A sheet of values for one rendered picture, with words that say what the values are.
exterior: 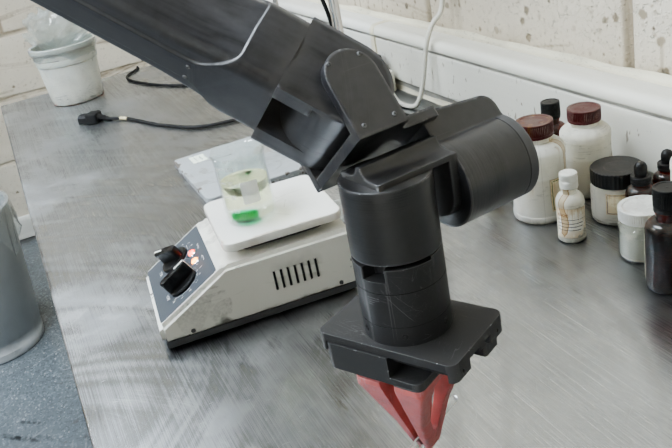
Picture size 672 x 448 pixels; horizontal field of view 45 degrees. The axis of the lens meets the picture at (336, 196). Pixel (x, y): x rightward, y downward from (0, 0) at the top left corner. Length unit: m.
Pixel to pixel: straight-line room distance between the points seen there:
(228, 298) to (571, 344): 0.31
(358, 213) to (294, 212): 0.33
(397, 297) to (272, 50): 0.16
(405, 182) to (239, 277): 0.34
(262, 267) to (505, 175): 0.33
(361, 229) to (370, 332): 0.08
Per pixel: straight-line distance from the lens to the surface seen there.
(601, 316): 0.74
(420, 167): 0.48
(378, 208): 0.46
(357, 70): 0.48
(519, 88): 1.11
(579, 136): 0.92
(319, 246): 0.78
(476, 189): 0.50
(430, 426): 0.57
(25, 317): 2.49
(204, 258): 0.81
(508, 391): 0.66
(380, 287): 0.49
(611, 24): 1.02
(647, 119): 0.94
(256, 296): 0.79
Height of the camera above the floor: 1.16
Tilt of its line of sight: 23 degrees down
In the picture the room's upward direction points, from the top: 11 degrees counter-clockwise
